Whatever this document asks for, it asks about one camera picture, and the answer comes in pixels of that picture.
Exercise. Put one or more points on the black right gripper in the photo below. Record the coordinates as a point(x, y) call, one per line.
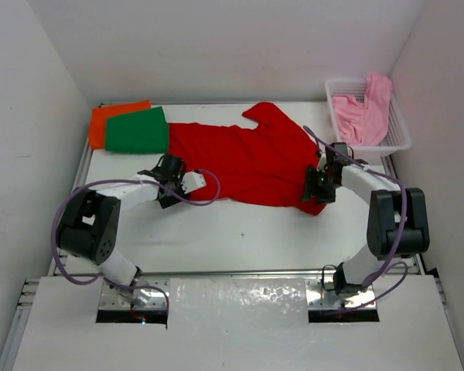
point(312, 189)

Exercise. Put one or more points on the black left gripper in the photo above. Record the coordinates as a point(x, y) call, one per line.
point(178, 179)

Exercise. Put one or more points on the green t shirt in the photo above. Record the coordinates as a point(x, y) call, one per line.
point(140, 132)

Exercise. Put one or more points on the red t shirt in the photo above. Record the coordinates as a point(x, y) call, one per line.
point(264, 166)

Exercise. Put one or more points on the orange t shirt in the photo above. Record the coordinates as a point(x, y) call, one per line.
point(100, 115)

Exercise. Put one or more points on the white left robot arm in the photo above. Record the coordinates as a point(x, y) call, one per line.
point(88, 225)

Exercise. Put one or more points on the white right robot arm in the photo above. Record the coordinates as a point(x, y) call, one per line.
point(397, 223)

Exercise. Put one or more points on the pink t shirt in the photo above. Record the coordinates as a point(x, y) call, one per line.
point(365, 123)

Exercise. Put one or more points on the white plastic bin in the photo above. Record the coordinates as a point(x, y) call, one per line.
point(397, 137)

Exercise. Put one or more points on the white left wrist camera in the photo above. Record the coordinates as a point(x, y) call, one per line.
point(192, 181)

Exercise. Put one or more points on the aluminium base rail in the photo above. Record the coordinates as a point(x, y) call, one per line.
point(248, 287)

